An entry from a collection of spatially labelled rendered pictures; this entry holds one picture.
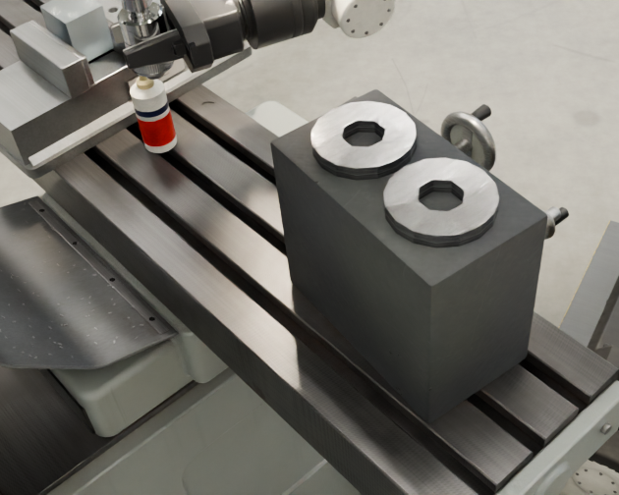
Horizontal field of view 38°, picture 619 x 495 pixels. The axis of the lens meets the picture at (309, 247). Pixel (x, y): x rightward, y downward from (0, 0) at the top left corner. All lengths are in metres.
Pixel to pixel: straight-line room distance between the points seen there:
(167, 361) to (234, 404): 0.16
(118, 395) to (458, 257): 0.49
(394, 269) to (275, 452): 0.69
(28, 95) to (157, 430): 0.43
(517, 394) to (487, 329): 0.09
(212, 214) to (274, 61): 1.95
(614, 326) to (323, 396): 0.65
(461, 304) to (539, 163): 1.83
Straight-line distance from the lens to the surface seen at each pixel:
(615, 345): 1.36
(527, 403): 0.83
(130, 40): 0.97
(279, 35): 0.99
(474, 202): 0.70
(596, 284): 1.69
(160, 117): 1.07
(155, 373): 1.05
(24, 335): 0.96
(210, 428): 1.17
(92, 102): 1.13
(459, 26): 3.05
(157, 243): 0.99
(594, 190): 2.46
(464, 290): 0.69
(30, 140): 1.11
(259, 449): 1.31
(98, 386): 1.02
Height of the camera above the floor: 1.64
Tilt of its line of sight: 46 degrees down
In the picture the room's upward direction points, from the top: 7 degrees counter-clockwise
